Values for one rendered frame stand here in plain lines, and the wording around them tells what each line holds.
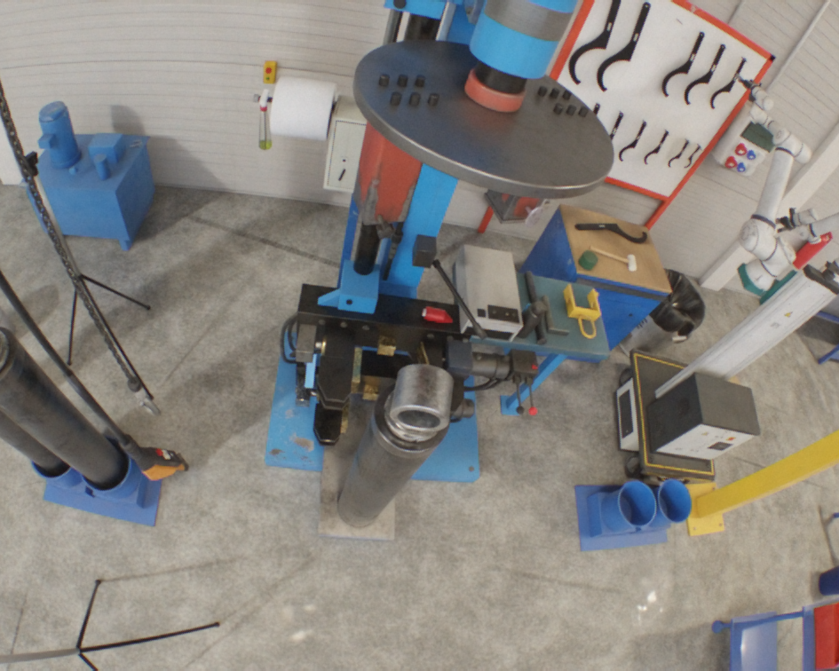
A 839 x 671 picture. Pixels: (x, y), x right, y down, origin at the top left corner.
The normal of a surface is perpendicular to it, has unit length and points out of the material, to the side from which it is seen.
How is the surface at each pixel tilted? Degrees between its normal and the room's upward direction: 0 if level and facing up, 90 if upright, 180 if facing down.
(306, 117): 79
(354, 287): 0
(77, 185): 0
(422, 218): 90
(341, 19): 90
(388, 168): 90
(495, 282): 0
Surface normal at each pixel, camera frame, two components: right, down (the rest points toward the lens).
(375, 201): 0.34, 0.83
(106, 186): 0.23, -0.52
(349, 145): 0.00, 0.84
